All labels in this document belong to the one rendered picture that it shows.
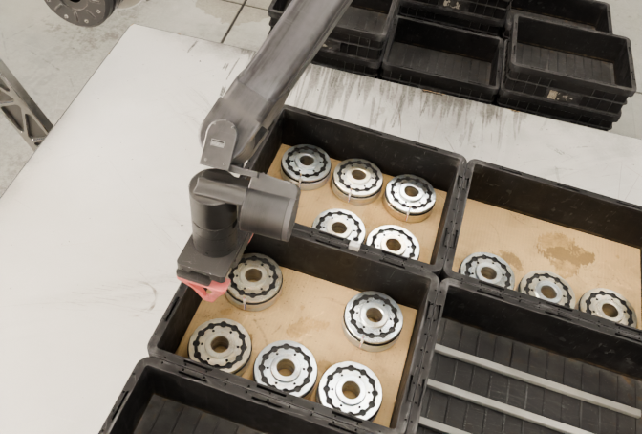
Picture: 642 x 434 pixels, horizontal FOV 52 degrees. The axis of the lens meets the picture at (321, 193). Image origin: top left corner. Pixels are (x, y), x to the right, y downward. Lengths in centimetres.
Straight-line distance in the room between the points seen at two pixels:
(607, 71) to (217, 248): 191
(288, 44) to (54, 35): 246
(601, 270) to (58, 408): 103
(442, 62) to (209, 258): 177
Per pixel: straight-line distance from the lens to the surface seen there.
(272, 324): 115
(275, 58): 77
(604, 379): 126
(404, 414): 100
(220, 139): 75
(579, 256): 139
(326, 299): 119
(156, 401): 111
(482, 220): 137
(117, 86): 177
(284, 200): 75
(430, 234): 131
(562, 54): 251
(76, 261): 142
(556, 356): 125
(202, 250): 83
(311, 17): 78
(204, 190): 76
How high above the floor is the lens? 184
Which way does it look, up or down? 49 degrees down
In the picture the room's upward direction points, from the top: 8 degrees clockwise
